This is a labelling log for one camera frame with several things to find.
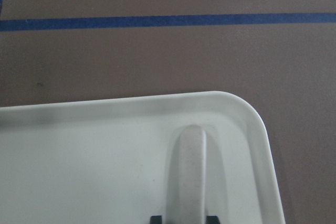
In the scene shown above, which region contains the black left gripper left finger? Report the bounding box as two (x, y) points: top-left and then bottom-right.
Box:
(150, 216), (163, 224)

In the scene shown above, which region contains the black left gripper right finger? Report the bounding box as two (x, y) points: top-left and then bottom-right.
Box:
(206, 216), (219, 224)

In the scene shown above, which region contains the white ceramic spoon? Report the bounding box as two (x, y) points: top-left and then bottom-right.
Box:
(164, 125), (207, 223)

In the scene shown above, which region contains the white bear tray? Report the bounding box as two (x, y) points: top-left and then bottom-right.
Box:
(1, 91), (285, 223)

